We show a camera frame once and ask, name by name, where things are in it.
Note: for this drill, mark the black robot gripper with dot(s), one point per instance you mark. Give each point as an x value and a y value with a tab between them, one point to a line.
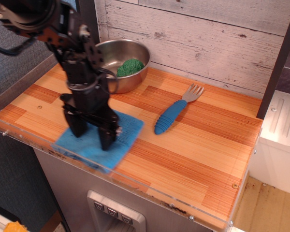
90	105

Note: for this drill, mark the blue towel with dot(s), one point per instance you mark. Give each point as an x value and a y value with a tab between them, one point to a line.
91	152

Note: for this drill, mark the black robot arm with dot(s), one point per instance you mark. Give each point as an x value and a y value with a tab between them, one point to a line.
57	24

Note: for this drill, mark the yellow black object corner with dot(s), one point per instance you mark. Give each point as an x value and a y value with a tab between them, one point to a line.
15	227

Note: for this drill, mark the grey toy fridge cabinet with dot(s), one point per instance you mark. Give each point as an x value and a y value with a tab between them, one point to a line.
136	183

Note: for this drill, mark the green textured toy vegetable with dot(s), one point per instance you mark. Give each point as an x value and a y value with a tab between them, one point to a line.
129	67

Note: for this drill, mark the stainless steel bowl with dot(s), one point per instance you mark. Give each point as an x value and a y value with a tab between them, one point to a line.
115	53

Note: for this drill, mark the silver dispenser button panel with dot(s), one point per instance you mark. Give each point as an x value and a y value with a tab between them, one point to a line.
111	216

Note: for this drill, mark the white toy sink unit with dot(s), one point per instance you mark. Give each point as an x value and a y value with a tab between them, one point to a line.
270	162

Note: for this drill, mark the blue handled metal fork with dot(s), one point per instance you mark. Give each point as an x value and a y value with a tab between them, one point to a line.
168	117

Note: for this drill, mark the dark vertical post left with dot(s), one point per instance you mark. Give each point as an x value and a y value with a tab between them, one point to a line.
89	26

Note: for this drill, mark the dark vertical post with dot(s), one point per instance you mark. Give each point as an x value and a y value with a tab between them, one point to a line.
277	70
89	26

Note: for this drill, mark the dark vertical post right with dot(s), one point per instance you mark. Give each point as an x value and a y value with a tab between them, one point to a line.
277	70

